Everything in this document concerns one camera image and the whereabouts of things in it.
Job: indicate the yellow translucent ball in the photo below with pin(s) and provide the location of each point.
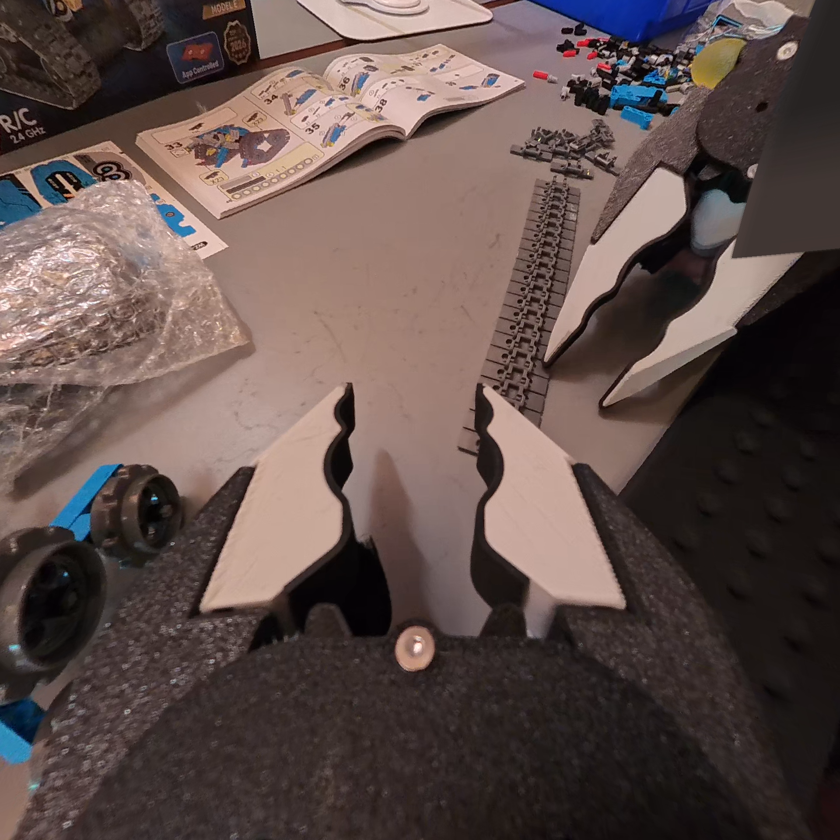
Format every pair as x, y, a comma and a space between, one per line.
718, 62

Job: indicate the white laptop stand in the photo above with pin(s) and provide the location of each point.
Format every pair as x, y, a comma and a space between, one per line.
394, 16

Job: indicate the red and grey pin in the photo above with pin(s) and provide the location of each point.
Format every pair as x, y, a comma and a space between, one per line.
541, 75

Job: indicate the grey desk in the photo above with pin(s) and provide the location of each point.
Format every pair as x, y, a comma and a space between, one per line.
361, 295

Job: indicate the blue printed sticker sheet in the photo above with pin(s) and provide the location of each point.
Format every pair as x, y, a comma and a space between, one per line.
59, 184

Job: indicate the pile of grey links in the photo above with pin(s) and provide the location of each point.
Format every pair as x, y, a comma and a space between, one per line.
571, 148

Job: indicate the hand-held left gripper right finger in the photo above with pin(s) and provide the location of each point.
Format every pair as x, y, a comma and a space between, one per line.
544, 525

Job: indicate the pile of small building bricks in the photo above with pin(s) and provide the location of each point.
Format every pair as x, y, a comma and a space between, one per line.
630, 72

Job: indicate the clear plastic bag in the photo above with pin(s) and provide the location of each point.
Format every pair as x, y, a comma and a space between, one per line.
754, 16

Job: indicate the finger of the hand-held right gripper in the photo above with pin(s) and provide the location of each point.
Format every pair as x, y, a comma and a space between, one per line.
630, 236
722, 308

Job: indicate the blue storage bin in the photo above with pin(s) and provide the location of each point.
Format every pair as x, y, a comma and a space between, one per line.
623, 16

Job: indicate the bubble wrap bag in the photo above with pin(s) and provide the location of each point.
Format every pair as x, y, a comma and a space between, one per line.
98, 295

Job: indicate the dark toy vehicle box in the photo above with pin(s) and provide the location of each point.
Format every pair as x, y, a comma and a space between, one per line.
98, 52

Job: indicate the open instruction booklet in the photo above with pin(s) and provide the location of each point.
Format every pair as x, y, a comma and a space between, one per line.
295, 124

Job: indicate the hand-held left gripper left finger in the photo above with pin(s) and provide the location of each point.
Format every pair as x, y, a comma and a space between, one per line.
282, 525

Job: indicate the blue toy vehicle with wheels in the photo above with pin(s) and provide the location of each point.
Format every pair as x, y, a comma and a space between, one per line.
65, 577

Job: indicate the black perforated pad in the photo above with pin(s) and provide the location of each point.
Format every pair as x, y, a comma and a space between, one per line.
754, 492

